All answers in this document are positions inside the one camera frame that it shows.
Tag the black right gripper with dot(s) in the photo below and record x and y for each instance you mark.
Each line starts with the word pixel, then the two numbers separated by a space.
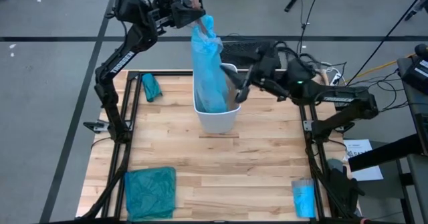
pixel 265 63

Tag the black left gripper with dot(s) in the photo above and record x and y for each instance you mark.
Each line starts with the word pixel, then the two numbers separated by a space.
pixel 165 3

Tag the light blue trash bag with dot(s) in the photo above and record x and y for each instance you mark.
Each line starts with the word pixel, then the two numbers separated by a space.
pixel 207 67

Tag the white plastic trash bin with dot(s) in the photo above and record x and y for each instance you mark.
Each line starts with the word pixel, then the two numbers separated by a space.
pixel 217 123

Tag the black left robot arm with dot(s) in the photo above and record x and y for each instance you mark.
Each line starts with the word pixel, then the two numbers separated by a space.
pixel 117 67

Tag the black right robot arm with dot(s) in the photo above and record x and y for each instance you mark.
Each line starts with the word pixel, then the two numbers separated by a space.
pixel 347 100

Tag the small rolled teal bag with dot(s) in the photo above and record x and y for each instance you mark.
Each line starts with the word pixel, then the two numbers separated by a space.
pixel 151 87

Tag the folded light blue bag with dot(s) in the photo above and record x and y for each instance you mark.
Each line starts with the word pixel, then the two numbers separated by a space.
pixel 303 199

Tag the large folded teal bag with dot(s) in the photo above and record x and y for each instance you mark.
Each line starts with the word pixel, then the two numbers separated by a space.
pixel 150 194

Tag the white power strip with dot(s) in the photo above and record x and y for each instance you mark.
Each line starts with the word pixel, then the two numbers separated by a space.
pixel 336 80

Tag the white printed paper sheet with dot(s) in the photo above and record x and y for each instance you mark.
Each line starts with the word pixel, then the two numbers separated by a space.
pixel 356 147

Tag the thin black pole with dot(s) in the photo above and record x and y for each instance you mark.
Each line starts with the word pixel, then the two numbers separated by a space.
pixel 384 38

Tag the black cloth bundle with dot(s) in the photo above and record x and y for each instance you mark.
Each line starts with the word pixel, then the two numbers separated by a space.
pixel 341 190

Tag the black side desk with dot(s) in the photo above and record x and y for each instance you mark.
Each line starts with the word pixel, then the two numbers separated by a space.
pixel 384 153

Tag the black equipment case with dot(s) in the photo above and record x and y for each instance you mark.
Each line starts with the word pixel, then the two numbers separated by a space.
pixel 414 73

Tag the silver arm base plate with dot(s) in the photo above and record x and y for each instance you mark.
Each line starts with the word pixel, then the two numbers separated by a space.
pixel 95 127
pixel 309 125

